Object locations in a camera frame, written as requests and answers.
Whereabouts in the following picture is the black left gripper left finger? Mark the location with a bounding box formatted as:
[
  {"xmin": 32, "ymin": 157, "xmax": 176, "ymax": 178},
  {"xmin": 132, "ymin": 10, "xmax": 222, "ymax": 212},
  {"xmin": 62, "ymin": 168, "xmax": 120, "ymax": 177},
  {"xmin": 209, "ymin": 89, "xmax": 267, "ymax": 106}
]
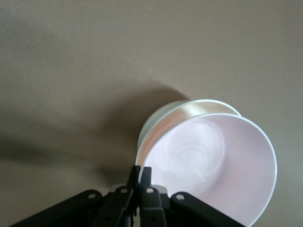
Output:
[{"xmin": 9, "ymin": 165, "xmax": 141, "ymax": 227}]

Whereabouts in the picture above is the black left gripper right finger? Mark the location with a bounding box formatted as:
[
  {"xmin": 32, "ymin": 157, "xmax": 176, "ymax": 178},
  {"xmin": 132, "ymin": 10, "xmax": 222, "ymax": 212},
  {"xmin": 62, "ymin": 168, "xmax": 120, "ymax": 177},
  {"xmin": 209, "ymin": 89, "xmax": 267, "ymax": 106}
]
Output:
[{"xmin": 140, "ymin": 166, "xmax": 244, "ymax": 227}]

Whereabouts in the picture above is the white bowl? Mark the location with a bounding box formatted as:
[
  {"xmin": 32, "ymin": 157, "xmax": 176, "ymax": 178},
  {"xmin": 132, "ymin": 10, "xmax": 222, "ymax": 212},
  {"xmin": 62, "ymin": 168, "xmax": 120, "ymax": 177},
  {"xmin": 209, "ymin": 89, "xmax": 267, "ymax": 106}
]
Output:
[
  {"xmin": 138, "ymin": 113, "xmax": 277, "ymax": 227},
  {"xmin": 135, "ymin": 98, "xmax": 243, "ymax": 166}
]

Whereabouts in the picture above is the brown table cloth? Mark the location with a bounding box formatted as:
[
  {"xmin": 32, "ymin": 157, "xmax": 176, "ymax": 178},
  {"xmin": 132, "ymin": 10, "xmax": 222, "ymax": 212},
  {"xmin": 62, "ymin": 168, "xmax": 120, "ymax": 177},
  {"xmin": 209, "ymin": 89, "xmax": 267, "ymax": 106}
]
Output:
[{"xmin": 0, "ymin": 0, "xmax": 303, "ymax": 227}]

